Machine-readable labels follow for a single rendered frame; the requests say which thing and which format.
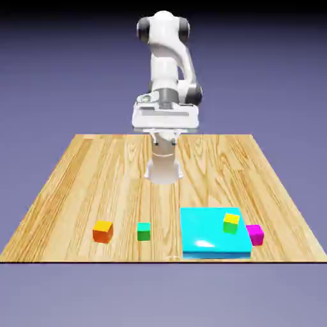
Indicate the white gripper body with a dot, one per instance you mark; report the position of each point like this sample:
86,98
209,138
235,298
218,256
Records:
165,120

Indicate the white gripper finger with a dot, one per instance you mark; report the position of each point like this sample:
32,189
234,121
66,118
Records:
154,139
174,139

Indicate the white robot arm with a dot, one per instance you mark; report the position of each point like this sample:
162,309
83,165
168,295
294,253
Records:
163,46

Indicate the small green cube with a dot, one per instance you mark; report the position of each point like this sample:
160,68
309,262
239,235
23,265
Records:
143,231

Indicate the small yellow-green cube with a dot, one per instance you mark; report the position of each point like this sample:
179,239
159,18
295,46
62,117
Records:
231,223

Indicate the small orange cube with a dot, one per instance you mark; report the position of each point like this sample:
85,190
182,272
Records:
102,232

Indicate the small magenta cube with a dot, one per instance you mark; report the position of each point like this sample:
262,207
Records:
255,235

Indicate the large cyan box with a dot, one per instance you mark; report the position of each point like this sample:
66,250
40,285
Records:
209,235

